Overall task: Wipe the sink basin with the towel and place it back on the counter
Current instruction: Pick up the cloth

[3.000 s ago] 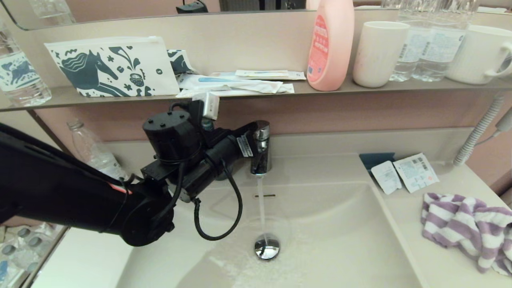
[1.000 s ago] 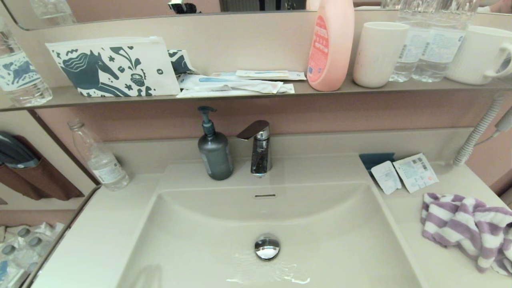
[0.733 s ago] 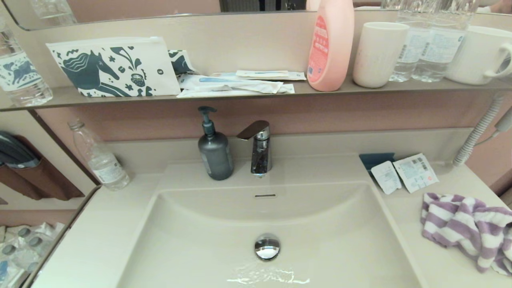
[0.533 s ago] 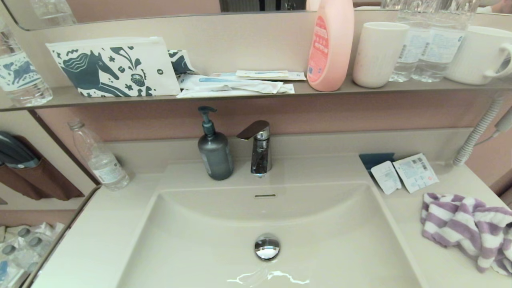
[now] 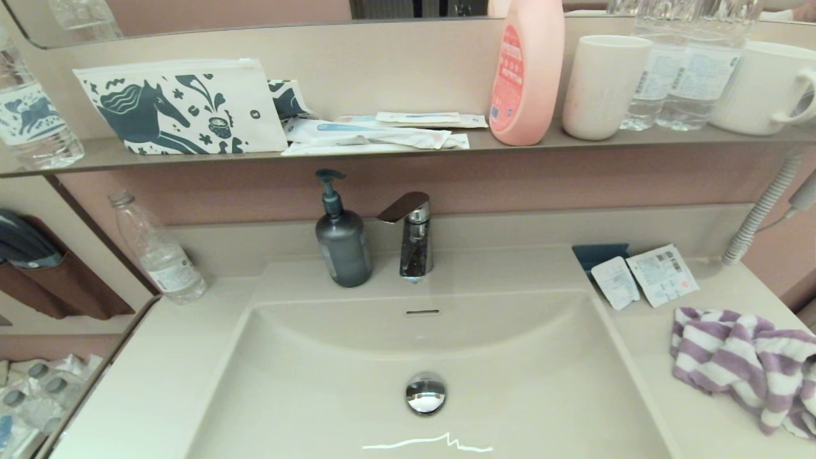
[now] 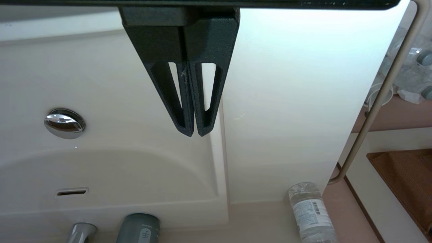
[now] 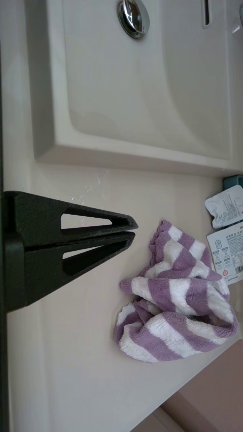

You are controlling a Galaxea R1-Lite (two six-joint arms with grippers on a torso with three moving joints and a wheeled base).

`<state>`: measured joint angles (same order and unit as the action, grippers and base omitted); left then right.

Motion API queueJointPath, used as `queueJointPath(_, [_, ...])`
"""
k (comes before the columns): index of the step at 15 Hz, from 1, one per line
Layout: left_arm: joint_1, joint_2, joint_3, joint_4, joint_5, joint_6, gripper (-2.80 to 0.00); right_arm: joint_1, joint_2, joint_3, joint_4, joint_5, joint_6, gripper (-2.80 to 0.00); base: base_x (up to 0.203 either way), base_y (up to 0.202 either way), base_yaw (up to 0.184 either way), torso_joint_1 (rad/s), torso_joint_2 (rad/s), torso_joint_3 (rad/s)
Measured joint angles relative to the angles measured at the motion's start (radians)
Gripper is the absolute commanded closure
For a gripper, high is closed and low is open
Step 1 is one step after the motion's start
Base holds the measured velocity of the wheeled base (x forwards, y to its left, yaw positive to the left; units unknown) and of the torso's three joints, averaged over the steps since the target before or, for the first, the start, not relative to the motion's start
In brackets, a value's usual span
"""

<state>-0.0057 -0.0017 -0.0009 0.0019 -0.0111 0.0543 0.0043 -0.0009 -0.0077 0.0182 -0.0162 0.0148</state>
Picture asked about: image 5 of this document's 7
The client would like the chrome faucet lever handle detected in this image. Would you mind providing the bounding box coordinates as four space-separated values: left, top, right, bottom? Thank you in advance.
376 192 430 225

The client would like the purple white striped towel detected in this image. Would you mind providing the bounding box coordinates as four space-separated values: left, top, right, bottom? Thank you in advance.
671 307 816 441

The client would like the chrome faucet spout body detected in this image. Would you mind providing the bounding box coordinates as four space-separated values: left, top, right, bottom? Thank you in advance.
400 220 435 282

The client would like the chrome sink drain stopper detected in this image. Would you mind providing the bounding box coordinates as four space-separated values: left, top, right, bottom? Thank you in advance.
405 372 448 417

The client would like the beige ceramic sink basin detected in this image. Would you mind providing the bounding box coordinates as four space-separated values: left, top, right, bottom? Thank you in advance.
185 245 676 459

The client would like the grey pump soap bottle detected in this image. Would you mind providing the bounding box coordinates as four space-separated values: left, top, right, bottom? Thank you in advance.
315 169 373 288

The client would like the long plain white packet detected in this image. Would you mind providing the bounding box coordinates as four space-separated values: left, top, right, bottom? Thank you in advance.
280 133 471 157

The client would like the white toothbrush packet blue print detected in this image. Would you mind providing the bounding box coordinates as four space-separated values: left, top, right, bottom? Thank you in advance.
282 117 455 151

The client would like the slim packet with blue stripe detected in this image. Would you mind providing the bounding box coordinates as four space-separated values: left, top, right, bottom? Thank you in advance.
375 111 462 125

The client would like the wide flat white packet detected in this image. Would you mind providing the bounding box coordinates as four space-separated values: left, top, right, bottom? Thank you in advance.
335 113 490 130

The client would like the small white horse print pouch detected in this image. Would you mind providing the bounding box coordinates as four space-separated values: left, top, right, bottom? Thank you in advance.
266 78 314 122

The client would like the dark blue tray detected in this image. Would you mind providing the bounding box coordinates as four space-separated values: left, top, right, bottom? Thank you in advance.
572 244 630 281

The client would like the pink lotion bottle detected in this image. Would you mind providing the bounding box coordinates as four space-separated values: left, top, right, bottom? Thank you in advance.
489 0 566 147

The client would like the small white sachet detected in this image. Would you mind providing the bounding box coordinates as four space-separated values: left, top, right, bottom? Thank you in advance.
590 256 641 311

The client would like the clear nearly empty plastic bottle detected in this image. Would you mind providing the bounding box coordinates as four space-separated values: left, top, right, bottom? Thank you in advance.
108 191 208 305

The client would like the large white horse print pouch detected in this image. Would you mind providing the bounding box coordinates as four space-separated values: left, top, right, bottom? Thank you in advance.
72 57 289 156

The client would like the white sachet with barcode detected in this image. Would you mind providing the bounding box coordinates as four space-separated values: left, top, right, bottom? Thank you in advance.
626 244 701 309

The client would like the clear labelled water bottle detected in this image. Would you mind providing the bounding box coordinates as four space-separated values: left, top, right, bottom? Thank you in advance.
657 0 748 132
620 0 686 132

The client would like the brown fabric bag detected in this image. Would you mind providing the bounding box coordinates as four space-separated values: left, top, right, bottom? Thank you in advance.
0 215 136 321

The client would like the black hair dryer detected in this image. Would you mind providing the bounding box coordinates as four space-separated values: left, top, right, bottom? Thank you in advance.
0 208 64 270

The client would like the water bottle blue horse label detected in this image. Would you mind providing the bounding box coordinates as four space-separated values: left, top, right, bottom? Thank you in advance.
0 32 85 170

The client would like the grey hair dryer handset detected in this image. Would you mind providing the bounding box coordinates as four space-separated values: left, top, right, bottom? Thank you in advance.
787 171 816 212

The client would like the shrink wrapped water bottle pack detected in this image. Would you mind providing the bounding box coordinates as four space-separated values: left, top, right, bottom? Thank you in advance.
0 354 104 459

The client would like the white ribbed handleless cup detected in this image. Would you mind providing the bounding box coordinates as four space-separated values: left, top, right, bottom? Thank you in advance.
561 35 655 141

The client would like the grey wall shelf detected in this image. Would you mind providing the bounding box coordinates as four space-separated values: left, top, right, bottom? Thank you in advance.
0 120 816 179

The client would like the wall mirror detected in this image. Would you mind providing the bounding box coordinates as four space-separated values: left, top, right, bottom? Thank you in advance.
0 0 816 50

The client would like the white coiled hose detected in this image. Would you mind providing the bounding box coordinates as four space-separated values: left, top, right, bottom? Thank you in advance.
722 150 807 266

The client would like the white ribbed mug with handle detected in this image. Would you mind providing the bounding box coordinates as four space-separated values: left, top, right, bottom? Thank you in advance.
709 40 816 136

